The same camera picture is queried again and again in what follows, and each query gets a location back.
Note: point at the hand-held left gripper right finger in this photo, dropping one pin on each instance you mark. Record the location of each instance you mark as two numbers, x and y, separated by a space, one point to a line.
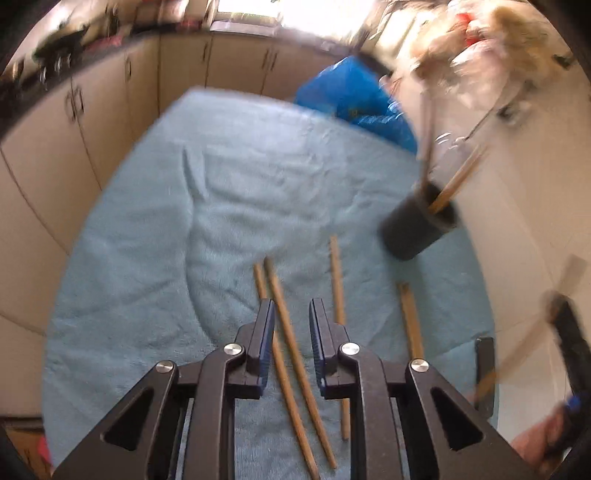
315 341

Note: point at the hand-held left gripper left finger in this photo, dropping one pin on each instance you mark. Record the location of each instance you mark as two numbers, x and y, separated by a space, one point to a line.
268 341

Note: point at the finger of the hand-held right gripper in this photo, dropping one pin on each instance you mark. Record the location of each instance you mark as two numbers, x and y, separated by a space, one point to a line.
570 341

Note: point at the wooden chopstick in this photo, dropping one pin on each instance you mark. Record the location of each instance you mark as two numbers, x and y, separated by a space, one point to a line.
296 350
288 392
337 277
508 364
410 318

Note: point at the dark cylindrical utensil holder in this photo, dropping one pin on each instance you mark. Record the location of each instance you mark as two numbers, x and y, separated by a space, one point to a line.
411 230

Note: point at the person's right hand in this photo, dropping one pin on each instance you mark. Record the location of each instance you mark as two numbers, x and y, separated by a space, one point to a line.
538 441

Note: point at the light blue towel tablecloth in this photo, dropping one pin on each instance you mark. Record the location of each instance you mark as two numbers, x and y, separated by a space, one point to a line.
184 230

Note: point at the clear glass pitcher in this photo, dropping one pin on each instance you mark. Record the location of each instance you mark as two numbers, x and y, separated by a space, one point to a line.
450 152

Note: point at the blue plastic bag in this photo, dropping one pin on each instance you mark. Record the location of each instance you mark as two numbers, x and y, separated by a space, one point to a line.
351 92

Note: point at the beige kitchen base cabinets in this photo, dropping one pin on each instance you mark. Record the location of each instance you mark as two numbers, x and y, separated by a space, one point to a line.
69 152

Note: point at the plastic bag of dried noodles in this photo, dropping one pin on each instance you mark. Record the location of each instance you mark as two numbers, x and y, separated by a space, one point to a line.
521 41

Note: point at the brown paper bag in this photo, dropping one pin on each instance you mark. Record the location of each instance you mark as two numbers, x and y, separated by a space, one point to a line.
429 46

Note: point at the kitchen window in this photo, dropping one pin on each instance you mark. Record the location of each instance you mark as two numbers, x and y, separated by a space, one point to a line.
258 9

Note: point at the red and white plastic bag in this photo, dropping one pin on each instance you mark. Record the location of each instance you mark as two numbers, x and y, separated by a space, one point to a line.
467 25

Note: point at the black kitchen countertop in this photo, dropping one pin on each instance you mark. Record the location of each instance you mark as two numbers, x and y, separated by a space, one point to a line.
115 44

